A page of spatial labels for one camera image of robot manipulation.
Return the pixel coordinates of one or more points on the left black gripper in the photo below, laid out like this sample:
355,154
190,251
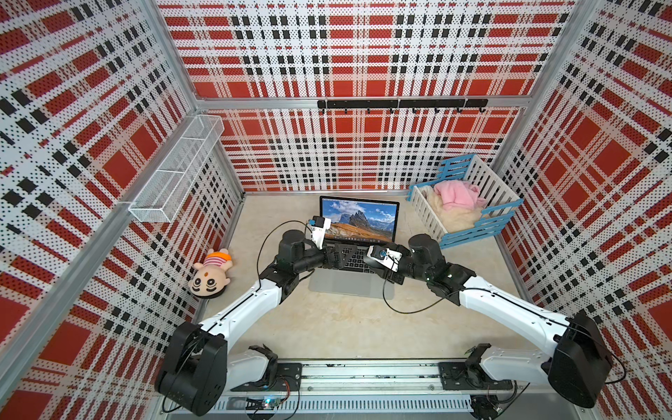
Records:
338,262

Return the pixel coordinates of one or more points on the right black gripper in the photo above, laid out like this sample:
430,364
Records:
388,275

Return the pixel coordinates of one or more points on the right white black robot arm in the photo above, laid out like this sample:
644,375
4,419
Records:
570,354

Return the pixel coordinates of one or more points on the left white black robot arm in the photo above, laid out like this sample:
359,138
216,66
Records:
198,366

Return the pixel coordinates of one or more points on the silver open laptop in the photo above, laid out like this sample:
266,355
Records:
358,224

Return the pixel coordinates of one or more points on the cream fluffy cloth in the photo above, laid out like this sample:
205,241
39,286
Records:
454,220

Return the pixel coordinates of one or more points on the white blue slatted crate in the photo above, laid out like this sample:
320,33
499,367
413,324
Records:
502,201

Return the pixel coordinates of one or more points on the pink cloth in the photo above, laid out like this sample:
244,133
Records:
459,194

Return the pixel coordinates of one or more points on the orange plush doll toy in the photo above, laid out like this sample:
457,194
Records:
211,277

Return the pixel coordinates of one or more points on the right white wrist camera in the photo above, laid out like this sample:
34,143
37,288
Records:
379,257

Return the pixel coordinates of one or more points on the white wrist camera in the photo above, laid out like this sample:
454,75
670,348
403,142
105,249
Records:
379,257
319,226

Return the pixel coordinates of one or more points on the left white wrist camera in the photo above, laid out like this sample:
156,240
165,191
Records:
319,226

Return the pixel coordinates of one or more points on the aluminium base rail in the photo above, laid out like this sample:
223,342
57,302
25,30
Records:
360,388

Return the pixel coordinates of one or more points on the white wire mesh shelf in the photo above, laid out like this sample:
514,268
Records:
162,196

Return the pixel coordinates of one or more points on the black wall hook rail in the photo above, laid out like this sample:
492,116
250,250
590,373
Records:
399,104

